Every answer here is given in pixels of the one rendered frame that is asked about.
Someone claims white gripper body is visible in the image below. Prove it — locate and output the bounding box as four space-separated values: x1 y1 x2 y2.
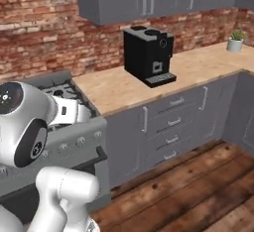
76 100 93 125

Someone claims grey stove range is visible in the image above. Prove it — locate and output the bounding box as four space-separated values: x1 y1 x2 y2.
0 69 112 226

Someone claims grey base cupboard door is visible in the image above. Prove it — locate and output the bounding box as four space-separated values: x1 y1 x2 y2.
197 74 240 142
104 106 149 188

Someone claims grey drawer front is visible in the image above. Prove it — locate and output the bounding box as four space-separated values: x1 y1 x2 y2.
148 126 200 154
148 143 200 171
147 108 201 137
146 87 203 120

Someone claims black coffee machine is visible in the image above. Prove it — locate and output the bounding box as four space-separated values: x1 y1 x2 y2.
123 25 178 89

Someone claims grey corner base cupboard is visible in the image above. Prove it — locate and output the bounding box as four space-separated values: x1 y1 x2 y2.
223 70 254 157

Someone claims green plant in white pot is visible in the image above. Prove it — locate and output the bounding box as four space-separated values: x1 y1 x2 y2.
226 29 248 53

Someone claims black oven door handle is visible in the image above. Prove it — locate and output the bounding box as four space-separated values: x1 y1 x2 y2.
70 146 109 174

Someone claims silver base cupboard handle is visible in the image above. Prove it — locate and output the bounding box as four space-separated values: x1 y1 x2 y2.
199 85 209 112
141 105 149 134

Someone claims silver drawer handle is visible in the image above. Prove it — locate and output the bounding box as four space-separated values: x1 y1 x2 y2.
163 151 179 161
165 135 181 145
166 117 183 127
169 97 186 108

